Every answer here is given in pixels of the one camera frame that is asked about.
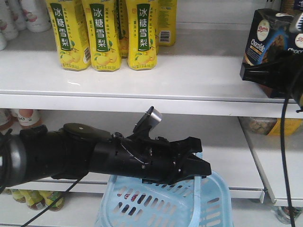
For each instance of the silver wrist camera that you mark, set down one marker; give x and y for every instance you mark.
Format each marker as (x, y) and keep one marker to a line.
(151, 118)

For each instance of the yellow pear drink bottle right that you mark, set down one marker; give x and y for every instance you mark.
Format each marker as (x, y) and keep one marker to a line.
(142, 27)

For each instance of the light blue plastic basket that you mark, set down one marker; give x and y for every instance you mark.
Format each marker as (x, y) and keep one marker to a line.
(201, 202)

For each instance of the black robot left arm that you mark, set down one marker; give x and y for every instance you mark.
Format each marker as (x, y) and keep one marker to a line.
(77, 149)

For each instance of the yellow pear drink bottle middle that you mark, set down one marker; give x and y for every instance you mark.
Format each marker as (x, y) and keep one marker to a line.
(103, 35)

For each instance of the white supermarket shelf unit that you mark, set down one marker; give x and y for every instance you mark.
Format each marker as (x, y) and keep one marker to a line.
(197, 77)

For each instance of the yellow pear drink bottle left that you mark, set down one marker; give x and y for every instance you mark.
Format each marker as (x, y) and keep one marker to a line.
(70, 32)

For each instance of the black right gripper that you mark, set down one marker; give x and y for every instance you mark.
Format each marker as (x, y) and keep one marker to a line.
(280, 74)

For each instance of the yellow pear drink bottle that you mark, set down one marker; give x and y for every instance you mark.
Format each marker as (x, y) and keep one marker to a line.
(103, 35)
(142, 27)
(70, 32)

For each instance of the Danisa Chocofello cookie box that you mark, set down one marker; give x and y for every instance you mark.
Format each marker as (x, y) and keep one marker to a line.
(268, 36)

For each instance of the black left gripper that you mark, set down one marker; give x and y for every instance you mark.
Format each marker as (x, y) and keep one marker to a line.
(158, 161)

